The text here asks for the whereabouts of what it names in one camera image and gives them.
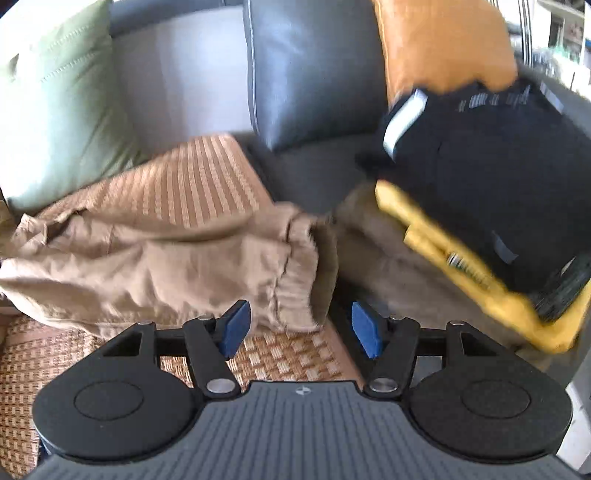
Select black folded garment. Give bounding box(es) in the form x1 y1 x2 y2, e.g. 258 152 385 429
355 76 591 324

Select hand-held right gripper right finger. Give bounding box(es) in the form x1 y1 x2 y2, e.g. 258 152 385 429
351 301 506 398

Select dark grey leather cushion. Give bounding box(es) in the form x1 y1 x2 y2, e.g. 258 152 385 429
244 0 391 153

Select brown woven seat mat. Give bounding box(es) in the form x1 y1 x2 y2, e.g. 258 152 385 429
0 134 365 480

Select yellow folded garment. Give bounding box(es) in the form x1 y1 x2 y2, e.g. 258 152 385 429
375 180 591 354

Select khaki cargo pants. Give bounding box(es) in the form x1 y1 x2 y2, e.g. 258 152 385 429
0 196 340 333

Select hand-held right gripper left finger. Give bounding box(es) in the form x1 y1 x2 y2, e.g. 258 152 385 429
99 299 252 400

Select dark grey leather sofa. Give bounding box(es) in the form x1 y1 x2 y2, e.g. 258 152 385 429
0 0 591 384

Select orange leather cushion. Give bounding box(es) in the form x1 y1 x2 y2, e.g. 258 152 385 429
374 0 518 108

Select brown folded garment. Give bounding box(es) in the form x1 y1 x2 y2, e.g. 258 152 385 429
330 182 555 361

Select green leather cushion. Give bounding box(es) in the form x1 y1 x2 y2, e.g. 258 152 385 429
0 0 144 213

